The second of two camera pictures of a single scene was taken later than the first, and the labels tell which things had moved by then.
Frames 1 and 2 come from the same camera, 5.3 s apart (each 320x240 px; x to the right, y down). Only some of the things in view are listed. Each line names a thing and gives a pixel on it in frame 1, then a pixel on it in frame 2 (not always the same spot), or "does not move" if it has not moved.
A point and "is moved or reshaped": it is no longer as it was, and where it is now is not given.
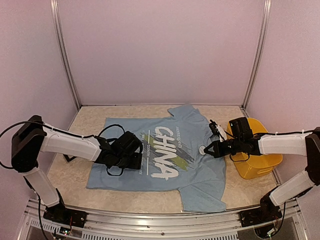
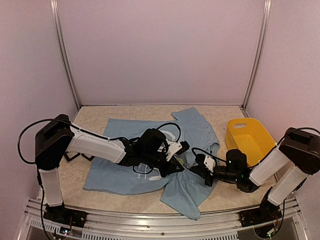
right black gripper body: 221,152 → 208,182
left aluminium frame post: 54,4 does not move
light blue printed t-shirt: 174,158 is moved or reshaped
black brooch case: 66,157 does not move
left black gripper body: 124,162 → 164,171
